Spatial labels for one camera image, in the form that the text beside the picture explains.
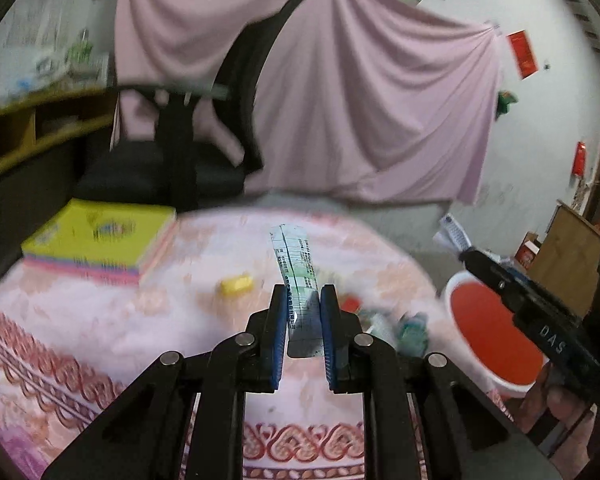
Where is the red bin with white rim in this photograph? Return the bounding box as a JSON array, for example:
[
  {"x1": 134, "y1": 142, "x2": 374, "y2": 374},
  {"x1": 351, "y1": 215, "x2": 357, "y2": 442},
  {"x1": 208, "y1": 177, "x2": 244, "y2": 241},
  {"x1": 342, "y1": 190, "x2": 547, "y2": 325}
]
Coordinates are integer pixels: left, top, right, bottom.
[{"x1": 439, "y1": 269, "x2": 551, "y2": 401}]

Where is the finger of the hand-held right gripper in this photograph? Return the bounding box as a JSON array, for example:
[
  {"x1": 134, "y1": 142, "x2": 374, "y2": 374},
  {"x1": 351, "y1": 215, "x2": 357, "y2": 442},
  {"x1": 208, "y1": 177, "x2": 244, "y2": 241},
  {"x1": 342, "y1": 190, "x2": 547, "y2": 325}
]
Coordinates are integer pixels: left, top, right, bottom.
[{"x1": 459, "y1": 249, "x2": 547, "y2": 317}]

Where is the green hanging ornament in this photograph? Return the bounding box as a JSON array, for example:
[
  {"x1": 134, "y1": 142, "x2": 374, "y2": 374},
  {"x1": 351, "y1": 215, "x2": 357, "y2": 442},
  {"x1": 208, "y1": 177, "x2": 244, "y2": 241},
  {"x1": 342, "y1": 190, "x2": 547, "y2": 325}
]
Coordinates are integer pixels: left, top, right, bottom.
[{"x1": 496, "y1": 90, "x2": 518, "y2": 120}]

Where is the wooden shelf unit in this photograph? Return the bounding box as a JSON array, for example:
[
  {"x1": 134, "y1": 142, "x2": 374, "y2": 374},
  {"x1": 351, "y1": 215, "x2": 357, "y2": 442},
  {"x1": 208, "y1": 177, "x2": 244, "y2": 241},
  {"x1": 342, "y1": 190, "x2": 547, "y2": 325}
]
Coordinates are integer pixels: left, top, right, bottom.
[{"x1": 0, "y1": 82, "x2": 121, "y2": 281}]

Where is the person's right hand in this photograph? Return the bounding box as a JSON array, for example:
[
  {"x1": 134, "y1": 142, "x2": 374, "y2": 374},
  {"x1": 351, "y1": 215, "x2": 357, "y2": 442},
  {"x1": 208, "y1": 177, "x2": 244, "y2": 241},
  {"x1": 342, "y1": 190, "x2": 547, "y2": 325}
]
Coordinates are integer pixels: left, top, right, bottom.
[{"x1": 522, "y1": 360, "x2": 598, "y2": 461}]

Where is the pink hanging cloth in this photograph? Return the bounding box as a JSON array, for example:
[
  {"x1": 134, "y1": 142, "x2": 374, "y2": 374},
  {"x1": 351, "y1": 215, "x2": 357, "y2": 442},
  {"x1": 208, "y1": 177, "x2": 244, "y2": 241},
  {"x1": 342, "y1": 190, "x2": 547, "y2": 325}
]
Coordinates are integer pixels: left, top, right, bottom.
[{"x1": 111, "y1": 0, "x2": 503, "y2": 206}]

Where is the pile of papers and books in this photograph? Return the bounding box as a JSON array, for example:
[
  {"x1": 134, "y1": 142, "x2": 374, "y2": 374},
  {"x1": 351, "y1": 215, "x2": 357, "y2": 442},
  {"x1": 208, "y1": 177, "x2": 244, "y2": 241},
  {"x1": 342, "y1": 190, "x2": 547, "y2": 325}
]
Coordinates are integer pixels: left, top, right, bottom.
[{"x1": 10, "y1": 45, "x2": 111, "y2": 101}]

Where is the wooden cabinet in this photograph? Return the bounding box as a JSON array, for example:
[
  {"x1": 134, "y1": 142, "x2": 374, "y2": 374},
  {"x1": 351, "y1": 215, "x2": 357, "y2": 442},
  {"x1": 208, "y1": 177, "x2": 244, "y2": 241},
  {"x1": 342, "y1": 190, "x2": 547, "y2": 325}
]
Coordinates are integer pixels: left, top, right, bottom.
[{"x1": 527, "y1": 200, "x2": 600, "y2": 306}]

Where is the green bottle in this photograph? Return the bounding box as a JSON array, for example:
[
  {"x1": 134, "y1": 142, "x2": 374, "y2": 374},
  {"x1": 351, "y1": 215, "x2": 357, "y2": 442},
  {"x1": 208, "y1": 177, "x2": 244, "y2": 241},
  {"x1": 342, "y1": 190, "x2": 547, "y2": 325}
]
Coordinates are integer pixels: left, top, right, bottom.
[{"x1": 67, "y1": 30, "x2": 93, "y2": 63}]

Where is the black office chair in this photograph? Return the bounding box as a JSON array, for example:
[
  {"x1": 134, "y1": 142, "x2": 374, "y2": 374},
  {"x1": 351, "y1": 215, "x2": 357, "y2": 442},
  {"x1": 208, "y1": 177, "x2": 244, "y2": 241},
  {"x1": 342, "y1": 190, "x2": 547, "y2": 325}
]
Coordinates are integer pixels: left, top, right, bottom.
[{"x1": 75, "y1": 0, "x2": 313, "y2": 211}]

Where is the white green tube packet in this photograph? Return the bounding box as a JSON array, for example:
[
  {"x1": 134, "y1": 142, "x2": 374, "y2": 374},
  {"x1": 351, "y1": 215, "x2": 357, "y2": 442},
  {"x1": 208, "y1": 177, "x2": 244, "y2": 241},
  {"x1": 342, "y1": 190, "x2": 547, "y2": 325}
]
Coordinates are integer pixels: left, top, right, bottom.
[{"x1": 269, "y1": 224, "x2": 323, "y2": 358}]

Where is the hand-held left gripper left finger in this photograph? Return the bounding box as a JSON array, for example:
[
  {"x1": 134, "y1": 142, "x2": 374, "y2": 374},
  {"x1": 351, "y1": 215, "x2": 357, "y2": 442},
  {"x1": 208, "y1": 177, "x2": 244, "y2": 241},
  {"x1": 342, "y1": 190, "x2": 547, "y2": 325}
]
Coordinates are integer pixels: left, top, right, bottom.
[{"x1": 42, "y1": 284, "x2": 288, "y2": 480}]

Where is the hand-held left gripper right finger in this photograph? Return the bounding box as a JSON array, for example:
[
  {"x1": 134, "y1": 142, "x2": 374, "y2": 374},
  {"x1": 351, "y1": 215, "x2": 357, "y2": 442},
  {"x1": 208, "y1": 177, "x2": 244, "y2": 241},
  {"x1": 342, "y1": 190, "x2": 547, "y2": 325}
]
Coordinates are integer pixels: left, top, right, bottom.
[{"x1": 320, "y1": 284, "x2": 566, "y2": 480}]

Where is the small yellow packet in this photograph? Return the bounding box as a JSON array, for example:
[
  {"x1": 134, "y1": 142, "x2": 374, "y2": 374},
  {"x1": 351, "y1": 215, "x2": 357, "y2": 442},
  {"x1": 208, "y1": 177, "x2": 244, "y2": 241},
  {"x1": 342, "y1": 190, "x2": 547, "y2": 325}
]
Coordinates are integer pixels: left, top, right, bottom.
[{"x1": 220, "y1": 272, "x2": 255, "y2": 295}]

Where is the red wall poster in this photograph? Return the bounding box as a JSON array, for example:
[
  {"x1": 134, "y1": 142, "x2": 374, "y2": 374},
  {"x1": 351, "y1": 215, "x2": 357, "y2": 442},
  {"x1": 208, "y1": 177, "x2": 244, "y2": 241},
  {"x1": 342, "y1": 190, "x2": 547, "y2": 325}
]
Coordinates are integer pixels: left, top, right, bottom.
[{"x1": 507, "y1": 31, "x2": 539, "y2": 80}]

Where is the crumpled white wrapper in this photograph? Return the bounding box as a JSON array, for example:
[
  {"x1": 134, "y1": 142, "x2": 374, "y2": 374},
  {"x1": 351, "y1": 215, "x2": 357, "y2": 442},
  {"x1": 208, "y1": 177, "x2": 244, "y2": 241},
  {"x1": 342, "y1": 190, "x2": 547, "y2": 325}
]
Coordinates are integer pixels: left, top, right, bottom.
[{"x1": 360, "y1": 310, "x2": 396, "y2": 346}]

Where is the yellow book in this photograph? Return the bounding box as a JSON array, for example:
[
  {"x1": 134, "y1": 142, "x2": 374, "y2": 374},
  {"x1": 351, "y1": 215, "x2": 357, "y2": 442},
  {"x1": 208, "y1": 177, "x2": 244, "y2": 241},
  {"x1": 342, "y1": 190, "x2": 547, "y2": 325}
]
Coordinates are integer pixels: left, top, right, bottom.
[{"x1": 21, "y1": 199, "x2": 177, "y2": 271}]

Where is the red box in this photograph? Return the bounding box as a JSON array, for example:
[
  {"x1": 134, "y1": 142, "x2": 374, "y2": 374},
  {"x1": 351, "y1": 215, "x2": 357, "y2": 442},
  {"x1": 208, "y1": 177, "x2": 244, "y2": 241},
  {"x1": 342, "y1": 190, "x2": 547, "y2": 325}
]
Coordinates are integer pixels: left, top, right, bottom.
[{"x1": 515, "y1": 242, "x2": 543, "y2": 268}]

